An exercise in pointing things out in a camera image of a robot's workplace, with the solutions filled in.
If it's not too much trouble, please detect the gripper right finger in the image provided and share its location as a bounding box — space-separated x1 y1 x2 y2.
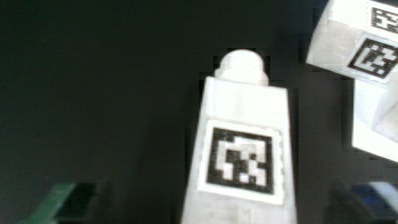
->
331 182 398 224

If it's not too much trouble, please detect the white table leg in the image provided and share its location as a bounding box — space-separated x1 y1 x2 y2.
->
306 0 398 86
181 50 297 224

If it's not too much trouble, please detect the white table leg back middle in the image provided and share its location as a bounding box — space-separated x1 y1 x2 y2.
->
306 0 398 86

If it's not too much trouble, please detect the white table leg front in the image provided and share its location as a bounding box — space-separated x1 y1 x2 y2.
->
181 50 297 224

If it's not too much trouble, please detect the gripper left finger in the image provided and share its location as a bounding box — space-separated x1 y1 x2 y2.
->
20 182 100 224

